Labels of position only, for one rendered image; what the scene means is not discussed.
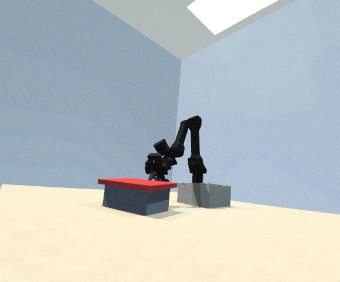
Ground red box lid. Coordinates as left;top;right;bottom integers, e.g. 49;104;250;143
98;178;178;192

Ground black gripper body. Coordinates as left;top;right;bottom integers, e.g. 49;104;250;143
147;153;172;178

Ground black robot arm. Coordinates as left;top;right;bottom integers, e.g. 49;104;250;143
145;115;207;183

